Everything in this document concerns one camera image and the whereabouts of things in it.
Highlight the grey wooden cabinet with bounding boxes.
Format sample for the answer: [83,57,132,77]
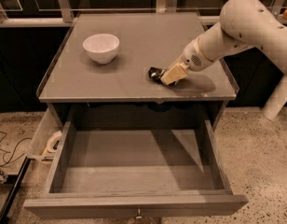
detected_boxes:
[37,13,239,124]

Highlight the open grey top drawer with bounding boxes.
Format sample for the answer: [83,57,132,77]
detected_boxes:
[22,119,250,220]

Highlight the white ceramic bowl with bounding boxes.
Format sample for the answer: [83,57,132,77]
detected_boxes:
[83,34,120,64]

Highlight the metal drawer knob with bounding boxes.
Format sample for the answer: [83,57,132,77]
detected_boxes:
[135,208,143,220]

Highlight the white tape roll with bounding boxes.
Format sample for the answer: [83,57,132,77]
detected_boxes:
[44,131,62,154]

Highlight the small object on floor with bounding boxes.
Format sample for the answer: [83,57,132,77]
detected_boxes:
[0,169,7,184]

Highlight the black cable on floor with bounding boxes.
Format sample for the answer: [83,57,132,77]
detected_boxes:
[0,128,33,169]

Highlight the metal rail frame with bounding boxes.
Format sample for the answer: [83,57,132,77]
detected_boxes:
[0,0,287,28]

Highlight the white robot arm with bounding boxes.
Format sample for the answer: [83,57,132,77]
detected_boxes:
[160,0,287,119]

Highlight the black rxbar chocolate wrapper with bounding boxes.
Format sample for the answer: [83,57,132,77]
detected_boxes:
[148,67,166,82]

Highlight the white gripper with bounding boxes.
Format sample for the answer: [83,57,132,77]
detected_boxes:
[160,38,213,85]

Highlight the clear plastic side bin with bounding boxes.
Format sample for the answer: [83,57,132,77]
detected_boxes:
[26,109,62,161]

